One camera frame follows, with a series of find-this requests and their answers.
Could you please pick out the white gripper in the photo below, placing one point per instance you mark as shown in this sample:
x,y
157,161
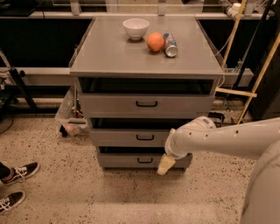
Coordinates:
x,y
174,147

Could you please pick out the grey drawer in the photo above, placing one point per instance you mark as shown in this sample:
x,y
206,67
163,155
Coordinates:
x,y
129,137
144,161
145,105

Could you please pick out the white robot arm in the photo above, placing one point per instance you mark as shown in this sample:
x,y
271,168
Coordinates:
x,y
254,140

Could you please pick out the grey bottom drawer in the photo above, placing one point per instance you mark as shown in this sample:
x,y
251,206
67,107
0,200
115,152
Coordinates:
x,y
144,161

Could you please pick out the grey drawer cabinet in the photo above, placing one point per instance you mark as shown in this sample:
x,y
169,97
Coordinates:
x,y
109,62

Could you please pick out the grey top drawer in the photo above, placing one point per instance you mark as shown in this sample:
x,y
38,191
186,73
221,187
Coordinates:
x,y
145,105

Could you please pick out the black clamp on floor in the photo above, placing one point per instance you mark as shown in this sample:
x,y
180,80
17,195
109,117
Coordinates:
x,y
219,116

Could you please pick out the clear plastic bin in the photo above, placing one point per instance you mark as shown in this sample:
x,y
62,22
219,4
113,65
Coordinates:
x,y
70,115

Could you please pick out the silver blue soda can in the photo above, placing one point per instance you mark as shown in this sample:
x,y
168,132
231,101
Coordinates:
x,y
170,45

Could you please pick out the orange fruit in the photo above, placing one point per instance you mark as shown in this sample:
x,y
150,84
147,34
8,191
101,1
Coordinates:
x,y
155,42

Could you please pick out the white bowl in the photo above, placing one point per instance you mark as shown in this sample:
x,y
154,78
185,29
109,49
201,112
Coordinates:
x,y
136,28

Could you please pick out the black sneaker upper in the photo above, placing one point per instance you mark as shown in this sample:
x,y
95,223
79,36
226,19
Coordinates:
x,y
18,174

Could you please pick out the black sneaker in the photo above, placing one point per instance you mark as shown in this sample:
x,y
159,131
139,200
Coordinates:
x,y
18,174
11,200

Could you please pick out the black sneaker lower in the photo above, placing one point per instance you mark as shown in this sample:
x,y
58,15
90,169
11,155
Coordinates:
x,y
11,200

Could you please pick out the black tripod stand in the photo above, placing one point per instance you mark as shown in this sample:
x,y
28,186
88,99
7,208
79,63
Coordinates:
x,y
19,82

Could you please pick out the wooden easel frame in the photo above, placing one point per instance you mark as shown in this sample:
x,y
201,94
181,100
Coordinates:
x,y
252,45

